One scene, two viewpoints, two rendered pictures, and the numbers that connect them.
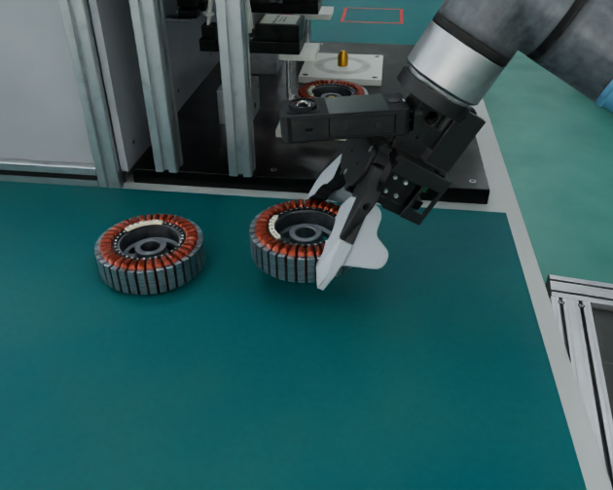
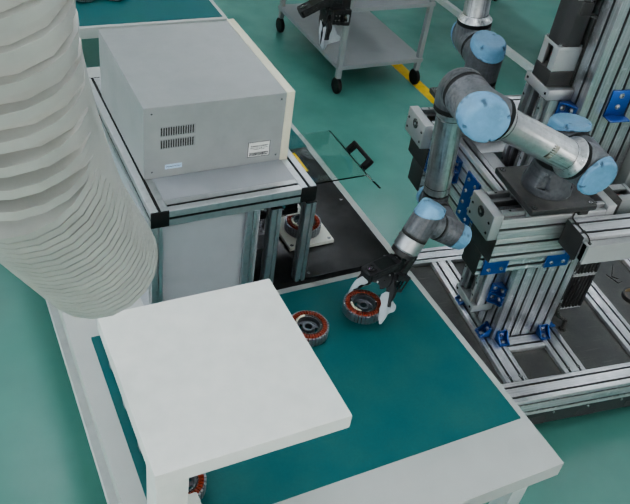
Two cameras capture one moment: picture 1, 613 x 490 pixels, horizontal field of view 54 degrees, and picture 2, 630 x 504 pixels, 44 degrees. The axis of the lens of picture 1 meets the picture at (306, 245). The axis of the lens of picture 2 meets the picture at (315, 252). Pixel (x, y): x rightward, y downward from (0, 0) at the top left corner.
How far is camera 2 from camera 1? 1.71 m
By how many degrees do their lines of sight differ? 31
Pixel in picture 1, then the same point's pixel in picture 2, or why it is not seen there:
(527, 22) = (433, 234)
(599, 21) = (451, 231)
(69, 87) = (234, 266)
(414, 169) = (402, 277)
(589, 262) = not seen: hidden behind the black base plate
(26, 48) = (220, 256)
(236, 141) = (299, 267)
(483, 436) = (443, 352)
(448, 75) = (414, 251)
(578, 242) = not seen: hidden behind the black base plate
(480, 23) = (422, 237)
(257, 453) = (397, 377)
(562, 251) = not seen: hidden behind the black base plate
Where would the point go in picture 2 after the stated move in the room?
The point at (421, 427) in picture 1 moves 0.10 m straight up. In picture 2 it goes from (429, 355) to (437, 329)
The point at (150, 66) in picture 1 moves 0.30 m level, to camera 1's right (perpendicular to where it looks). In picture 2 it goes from (270, 249) to (359, 222)
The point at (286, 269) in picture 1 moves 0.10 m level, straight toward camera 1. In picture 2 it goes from (367, 320) to (390, 344)
